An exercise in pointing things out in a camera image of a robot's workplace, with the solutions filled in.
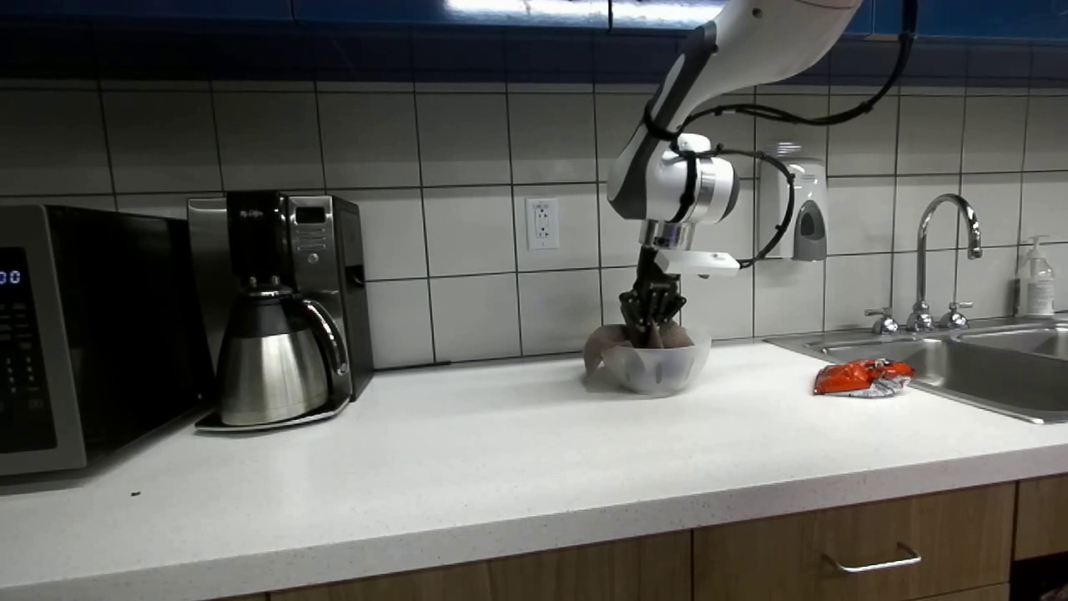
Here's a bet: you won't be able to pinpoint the silver drawer handle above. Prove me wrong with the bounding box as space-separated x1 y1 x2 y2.
826 545 924 576

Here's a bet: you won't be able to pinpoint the red orange crumpled wrapper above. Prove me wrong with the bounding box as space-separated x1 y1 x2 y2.
811 358 915 397

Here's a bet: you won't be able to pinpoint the stainless steel coffee maker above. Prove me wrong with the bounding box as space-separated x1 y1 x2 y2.
187 191 374 435

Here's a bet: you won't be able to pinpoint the wall soap dispenser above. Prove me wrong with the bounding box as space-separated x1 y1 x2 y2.
758 140 828 261

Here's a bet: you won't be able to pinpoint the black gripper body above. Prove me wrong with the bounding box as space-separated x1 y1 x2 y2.
636 247 683 319

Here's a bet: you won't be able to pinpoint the white wall outlet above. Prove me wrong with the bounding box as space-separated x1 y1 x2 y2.
523 197 561 251

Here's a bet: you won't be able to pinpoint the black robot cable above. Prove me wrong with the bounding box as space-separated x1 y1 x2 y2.
641 0 921 271

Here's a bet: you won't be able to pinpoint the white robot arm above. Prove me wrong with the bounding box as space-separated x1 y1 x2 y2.
607 0 862 329

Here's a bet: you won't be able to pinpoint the wooden drawer front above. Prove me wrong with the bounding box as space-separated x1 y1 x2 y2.
696 483 1014 601

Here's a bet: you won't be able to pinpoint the black silver microwave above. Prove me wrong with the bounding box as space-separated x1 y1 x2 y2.
0 204 209 477

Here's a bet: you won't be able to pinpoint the clear soap bottle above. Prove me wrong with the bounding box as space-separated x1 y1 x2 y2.
1019 241 1056 317

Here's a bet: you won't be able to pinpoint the chrome sink faucet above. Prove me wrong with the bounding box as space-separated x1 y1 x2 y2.
869 191 989 338

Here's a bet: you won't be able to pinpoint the stainless steel sink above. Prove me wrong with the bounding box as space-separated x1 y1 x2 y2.
789 319 1068 425

